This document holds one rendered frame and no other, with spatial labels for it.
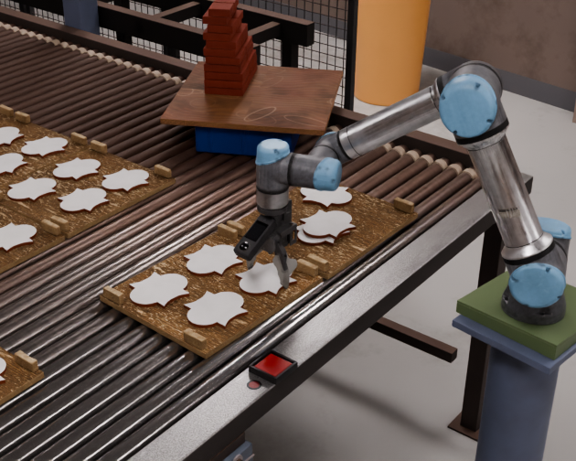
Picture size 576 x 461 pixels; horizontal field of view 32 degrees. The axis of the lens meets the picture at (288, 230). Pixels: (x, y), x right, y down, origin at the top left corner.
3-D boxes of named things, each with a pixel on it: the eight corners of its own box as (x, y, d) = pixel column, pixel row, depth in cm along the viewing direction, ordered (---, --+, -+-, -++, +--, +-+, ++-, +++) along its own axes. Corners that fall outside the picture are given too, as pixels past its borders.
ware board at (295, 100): (342, 75, 336) (343, 70, 335) (324, 135, 293) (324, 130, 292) (198, 66, 342) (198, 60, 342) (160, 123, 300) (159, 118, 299)
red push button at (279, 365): (293, 368, 214) (293, 363, 214) (275, 381, 210) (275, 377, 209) (271, 358, 217) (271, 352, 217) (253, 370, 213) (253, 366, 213)
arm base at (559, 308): (576, 308, 238) (583, 272, 233) (544, 332, 228) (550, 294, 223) (521, 285, 247) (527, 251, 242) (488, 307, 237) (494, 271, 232)
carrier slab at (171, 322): (323, 282, 243) (323, 276, 242) (206, 359, 216) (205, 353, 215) (218, 235, 262) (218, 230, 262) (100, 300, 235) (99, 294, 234)
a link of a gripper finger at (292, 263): (307, 279, 239) (293, 244, 237) (292, 290, 235) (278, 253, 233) (298, 280, 241) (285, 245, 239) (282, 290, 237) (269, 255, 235)
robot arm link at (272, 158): (287, 154, 219) (250, 148, 221) (286, 198, 225) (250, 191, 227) (297, 139, 226) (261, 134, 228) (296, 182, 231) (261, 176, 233)
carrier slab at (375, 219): (418, 218, 272) (418, 212, 271) (327, 280, 244) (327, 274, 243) (316, 180, 291) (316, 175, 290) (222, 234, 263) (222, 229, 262)
